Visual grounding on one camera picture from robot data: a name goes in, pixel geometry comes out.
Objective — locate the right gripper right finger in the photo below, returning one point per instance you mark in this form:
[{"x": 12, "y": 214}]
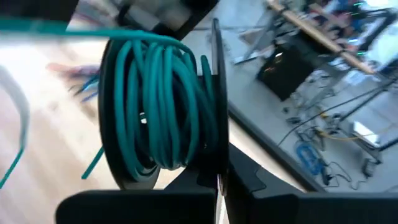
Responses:
[{"x": 280, "y": 208}]

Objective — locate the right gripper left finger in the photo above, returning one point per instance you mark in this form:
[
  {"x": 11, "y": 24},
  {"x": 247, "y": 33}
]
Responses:
[{"x": 155, "y": 208}]

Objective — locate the black power strip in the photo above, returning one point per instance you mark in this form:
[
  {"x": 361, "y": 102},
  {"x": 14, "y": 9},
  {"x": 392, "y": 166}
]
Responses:
[{"x": 370, "y": 166}]

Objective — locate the black computer tower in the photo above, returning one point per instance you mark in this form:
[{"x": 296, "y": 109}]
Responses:
[{"x": 286, "y": 74}]

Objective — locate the long wooden workbench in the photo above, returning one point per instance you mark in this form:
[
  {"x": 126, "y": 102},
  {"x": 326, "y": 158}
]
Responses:
[{"x": 320, "y": 37}]

